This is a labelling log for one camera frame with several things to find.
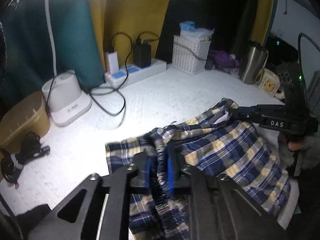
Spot blue yellow plaid pants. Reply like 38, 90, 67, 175
105, 98, 291, 239

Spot cream bear cartoon mug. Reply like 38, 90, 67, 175
255, 68, 284, 100

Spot stainless steel tumbler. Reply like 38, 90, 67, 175
238, 41, 268, 85

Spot white textured table cover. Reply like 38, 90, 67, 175
0, 63, 301, 230

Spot white power strip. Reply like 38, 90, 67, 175
104, 59, 167, 88

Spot purple cloth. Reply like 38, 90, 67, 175
208, 50, 240, 68

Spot white phone charger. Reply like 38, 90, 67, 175
105, 51, 119, 75

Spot white desk lamp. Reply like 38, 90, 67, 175
41, 0, 93, 127

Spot black power adapter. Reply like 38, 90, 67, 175
133, 38, 151, 68

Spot white slatted storage basket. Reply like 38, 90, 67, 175
172, 35, 211, 75

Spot tan lidded plastic box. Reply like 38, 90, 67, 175
1, 92, 50, 153

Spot black garment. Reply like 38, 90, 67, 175
17, 204, 51, 239

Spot blue plastic bag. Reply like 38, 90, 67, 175
180, 21, 214, 41

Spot yellow curtain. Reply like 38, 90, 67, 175
88, 0, 170, 68

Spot teal curtain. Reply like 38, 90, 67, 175
1, 0, 104, 103

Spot black lamp cable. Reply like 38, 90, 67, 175
44, 31, 161, 128

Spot bundled black cable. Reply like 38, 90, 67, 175
0, 132, 51, 188

